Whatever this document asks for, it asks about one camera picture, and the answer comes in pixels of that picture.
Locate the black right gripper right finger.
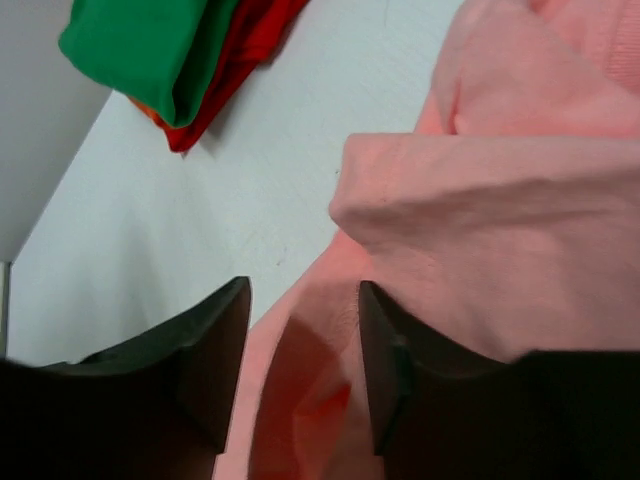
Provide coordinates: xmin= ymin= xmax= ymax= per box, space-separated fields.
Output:
xmin=359 ymin=281 xmax=639 ymax=479

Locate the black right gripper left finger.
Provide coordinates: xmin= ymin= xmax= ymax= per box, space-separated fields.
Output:
xmin=1 ymin=277 xmax=250 ymax=479

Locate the orange folded t shirt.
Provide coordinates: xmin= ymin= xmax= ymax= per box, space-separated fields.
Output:
xmin=129 ymin=97 xmax=164 ymax=128

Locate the red folded t shirt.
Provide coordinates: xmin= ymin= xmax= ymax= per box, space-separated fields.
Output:
xmin=163 ymin=0 xmax=308 ymax=153

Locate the pink t shirt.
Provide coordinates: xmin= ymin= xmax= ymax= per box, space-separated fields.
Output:
xmin=214 ymin=1 xmax=639 ymax=479

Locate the green folded t shirt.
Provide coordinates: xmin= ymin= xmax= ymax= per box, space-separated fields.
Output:
xmin=58 ymin=0 xmax=237 ymax=127

